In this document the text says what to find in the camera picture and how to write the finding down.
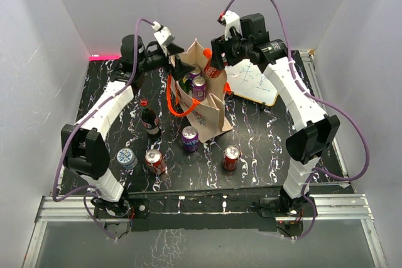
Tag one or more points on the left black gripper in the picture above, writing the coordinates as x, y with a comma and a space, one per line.
171, 51

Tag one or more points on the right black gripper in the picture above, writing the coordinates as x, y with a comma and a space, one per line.
218, 46

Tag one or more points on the beige canvas tote bag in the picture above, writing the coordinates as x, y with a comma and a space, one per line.
207, 116

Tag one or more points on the cola glass bottle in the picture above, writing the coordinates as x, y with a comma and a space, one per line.
150, 120

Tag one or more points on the green glass bottle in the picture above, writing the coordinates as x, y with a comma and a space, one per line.
186, 86

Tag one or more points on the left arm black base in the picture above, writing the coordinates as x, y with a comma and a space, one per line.
116, 206

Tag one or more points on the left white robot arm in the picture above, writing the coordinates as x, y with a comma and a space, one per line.
84, 150

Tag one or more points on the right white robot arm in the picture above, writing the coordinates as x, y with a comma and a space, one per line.
315, 129

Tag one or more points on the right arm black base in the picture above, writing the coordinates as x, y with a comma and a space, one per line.
284, 206

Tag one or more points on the pink tape strip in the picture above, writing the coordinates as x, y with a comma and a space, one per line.
103, 57

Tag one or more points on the blue white tin can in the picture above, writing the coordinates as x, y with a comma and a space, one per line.
126, 158

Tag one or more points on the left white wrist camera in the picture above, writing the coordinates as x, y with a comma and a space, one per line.
163, 36

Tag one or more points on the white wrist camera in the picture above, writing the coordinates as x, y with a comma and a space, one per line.
231, 21
163, 36

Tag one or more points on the small whiteboard wooden frame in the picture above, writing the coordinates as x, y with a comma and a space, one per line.
248, 82

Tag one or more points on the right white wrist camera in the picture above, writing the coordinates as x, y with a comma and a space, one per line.
231, 21

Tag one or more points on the aluminium frame rail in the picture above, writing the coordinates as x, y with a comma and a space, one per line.
207, 209

